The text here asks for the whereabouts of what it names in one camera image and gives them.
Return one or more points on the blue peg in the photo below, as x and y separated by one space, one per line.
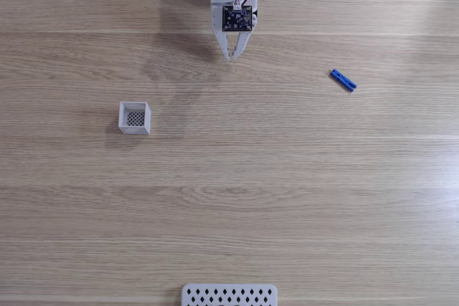
343 80

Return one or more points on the small white lattice crate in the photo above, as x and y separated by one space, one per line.
134 118

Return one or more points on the white perforated plate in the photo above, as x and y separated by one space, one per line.
229 296

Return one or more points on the bare camera circuit board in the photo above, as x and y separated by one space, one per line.
236 18

